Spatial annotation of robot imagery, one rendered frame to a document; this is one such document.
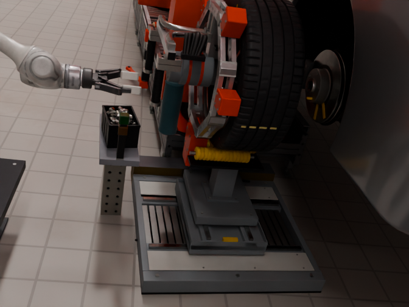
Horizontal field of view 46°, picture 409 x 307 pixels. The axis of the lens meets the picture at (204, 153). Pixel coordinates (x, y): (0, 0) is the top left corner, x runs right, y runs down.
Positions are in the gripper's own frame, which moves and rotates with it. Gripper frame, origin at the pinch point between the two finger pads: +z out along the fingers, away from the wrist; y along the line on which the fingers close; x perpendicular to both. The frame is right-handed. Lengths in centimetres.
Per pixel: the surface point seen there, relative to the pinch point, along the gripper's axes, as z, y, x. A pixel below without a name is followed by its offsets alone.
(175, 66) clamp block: 13.2, 2.4, 9.3
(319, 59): 82, -22, 11
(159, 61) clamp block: 7.1, 2.4, 10.5
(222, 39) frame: 29.2, 1.9, 21.1
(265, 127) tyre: 49, 15, -7
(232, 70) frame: 33.1, 9.9, 12.5
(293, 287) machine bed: 77, 28, -79
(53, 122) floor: -38, -120, -83
